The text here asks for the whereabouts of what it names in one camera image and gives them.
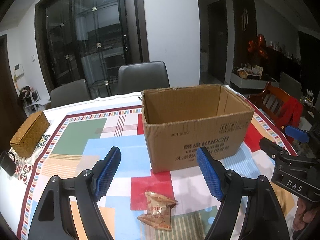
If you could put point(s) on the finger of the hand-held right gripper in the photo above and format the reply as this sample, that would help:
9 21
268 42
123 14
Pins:
270 146
296 132

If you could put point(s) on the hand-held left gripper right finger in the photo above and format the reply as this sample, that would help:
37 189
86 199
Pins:
208 172

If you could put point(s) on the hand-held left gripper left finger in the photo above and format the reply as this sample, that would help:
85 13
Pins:
107 172

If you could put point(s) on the brown cardboard box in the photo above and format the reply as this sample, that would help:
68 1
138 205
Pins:
175 142

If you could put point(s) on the gold snack packet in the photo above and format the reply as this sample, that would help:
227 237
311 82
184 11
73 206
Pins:
157 212

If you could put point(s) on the person's right hand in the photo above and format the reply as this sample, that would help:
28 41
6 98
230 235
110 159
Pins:
306 217

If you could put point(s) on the red garment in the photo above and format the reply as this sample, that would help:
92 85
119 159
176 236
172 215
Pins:
291 112

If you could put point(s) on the white cat figurine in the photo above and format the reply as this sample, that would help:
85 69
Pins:
308 97

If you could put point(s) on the wooden chair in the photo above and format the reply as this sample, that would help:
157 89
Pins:
270 102

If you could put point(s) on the grey armchair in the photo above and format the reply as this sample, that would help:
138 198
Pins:
290 85

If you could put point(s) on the colourful geometric tablecloth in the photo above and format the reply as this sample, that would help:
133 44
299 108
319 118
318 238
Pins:
75 135

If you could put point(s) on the white low cabinet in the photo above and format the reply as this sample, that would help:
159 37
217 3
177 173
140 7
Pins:
252 81

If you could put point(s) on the dark sideboard with ornaments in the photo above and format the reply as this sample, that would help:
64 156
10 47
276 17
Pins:
287 62

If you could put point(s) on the floral patterned table mat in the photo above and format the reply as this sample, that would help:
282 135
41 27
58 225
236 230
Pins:
27 167

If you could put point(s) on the low grey dining chair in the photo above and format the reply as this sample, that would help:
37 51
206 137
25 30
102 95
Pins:
70 93

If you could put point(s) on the woven rattan lidded basket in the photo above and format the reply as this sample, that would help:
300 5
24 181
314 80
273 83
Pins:
27 135

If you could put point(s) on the red foil balloons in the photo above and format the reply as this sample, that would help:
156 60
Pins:
258 46

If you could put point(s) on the black mug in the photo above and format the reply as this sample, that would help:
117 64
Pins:
7 162

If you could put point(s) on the tall grey dining chair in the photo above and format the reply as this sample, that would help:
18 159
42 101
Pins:
142 77

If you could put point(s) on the white shelf with plush toys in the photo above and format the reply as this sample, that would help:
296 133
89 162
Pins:
31 102

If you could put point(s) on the dark interior door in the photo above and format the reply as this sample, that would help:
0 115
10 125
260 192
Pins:
217 40

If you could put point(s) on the dark wooden door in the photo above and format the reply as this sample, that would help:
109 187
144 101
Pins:
7 85

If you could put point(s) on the white intercom panel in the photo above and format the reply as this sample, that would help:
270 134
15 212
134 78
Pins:
18 70

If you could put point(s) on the glass sliding door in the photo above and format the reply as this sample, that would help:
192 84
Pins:
92 37

